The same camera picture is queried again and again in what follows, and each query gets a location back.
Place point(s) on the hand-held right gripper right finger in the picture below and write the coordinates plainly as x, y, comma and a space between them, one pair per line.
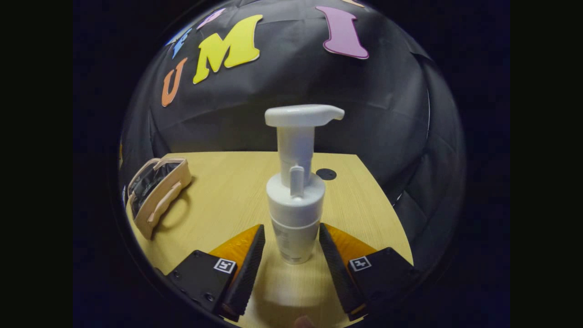
337, 273

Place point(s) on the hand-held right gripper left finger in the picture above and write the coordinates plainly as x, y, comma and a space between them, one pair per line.
248, 273

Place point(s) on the white pump bottle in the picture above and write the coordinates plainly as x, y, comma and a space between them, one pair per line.
295, 205

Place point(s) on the beige suitcase with black lining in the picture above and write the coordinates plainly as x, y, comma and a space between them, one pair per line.
168, 191

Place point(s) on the black table grommet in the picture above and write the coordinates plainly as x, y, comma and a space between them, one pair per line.
326, 174

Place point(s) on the black backdrop cloth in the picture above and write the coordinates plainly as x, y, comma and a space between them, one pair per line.
387, 114

